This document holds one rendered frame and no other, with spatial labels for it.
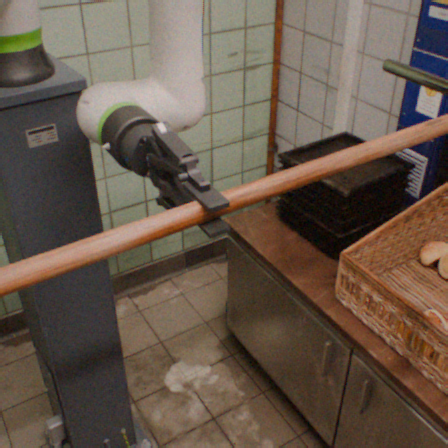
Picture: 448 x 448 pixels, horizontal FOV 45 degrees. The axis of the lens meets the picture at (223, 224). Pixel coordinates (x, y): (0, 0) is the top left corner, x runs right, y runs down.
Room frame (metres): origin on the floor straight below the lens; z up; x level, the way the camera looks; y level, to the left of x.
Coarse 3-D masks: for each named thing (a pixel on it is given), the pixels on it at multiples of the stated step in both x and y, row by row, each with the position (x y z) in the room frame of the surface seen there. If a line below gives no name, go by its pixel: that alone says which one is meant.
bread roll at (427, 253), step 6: (426, 246) 1.20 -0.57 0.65; (432, 246) 1.20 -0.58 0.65; (438, 246) 1.19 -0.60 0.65; (444, 246) 1.20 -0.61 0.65; (426, 252) 1.18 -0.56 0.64; (432, 252) 1.18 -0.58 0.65; (438, 252) 1.17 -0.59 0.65; (444, 252) 1.18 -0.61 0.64; (426, 258) 1.17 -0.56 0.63; (432, 258) 1.16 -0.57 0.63; (438, 258) 1.17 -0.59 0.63; (426, 264) 1.17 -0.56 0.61; (432, 264) 1.18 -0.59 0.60
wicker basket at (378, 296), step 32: (384, 224) 1.13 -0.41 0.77; (416, 224) 1.20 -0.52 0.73; (352, 256) 1.08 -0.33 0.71; (384, 256) 1.14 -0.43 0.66; (416, 256) 1.22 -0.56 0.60; (352, 288) 1.02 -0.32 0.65; (384, 288) 0.94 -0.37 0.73; (416, 288) 1.09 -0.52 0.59; (384, 320) 0.97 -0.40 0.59; (416, 320) 0.85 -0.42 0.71; (416, 352) 0.83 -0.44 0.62
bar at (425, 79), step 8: (384, 64) 1.19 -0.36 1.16; (392, 64) 1.17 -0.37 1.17; (400, 64) 1.16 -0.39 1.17; (392, 72) 1.17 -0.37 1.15; (400, 72) 1.15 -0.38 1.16; (408, 72) 1.13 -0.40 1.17; (416, 72) 1.12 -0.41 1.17; (424, 72) 1.11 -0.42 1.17; (408, 80) 1.13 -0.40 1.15; (416, 80) 1.11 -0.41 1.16; (424, 80) 1.09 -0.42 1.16; (432, 80) 1.08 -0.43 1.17; (440, 80) 1.07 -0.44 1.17; (432, 88) 1.07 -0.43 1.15; (440, 88) 1.05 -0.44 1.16
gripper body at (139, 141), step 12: (132, 132) 0.73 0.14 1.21; (144, 132) 0.72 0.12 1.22; (132, 144) 0.71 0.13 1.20; (144, 144) 0.71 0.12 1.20; (156, 144) 0.69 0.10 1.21; (132, 156) 0.70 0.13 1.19; (144, 156) 0.71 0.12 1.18; (156, 156) 0.68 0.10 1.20; (168, 156) 0.68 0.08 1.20; (132, 168) 0.71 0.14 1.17; (144, 168) 0.71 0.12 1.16; (156, 168) 0.68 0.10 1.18
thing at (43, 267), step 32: (416, 128) 0.77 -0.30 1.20; (320, 160) 0.67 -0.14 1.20; (352, 160) 0.69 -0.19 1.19; (224, 192) 0.59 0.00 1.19; (256, 192) 0.60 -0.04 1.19; (128, 224) 0.52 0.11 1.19; (160, 224) 0.53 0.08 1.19; (192, 224) 0.55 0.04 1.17; (64, 256) 0.47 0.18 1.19; (96, 256) 0.48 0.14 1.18; (0, 288) 0.43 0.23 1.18
